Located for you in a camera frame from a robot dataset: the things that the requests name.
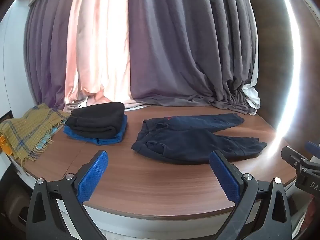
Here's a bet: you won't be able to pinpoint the navy blue pants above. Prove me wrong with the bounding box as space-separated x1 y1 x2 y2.
132 113 268 165

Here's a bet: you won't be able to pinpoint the white curtain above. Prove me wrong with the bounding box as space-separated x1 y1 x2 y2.
241 62 261 115

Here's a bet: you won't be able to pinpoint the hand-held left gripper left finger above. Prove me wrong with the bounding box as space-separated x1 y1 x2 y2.
26 150 109 240

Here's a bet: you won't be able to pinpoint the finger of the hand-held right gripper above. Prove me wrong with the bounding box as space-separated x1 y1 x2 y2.
281 146 320 173
305 141 320 153

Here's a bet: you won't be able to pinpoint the pink curtain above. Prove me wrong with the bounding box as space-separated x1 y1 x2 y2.
64 0 133 112

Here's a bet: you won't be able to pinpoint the black folded garment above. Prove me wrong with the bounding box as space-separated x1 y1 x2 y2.
65 102 125 139

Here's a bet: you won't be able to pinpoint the blue folded garment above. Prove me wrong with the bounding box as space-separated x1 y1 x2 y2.
63 115 128 146

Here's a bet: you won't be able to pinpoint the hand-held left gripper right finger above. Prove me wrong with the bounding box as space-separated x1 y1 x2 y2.
209 150 293 240

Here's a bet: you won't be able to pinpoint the grey purple curtain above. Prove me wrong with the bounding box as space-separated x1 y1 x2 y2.
24 0 75 110
125 0 259 115

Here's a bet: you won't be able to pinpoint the orange object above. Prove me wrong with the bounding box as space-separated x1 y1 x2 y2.
0 135 13 155

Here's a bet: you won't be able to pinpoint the yellow plaid scarf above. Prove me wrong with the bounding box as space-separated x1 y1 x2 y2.
0 103 72 165

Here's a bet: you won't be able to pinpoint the light blue fringed cloth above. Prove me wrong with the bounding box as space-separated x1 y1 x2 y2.
35 127 59 152

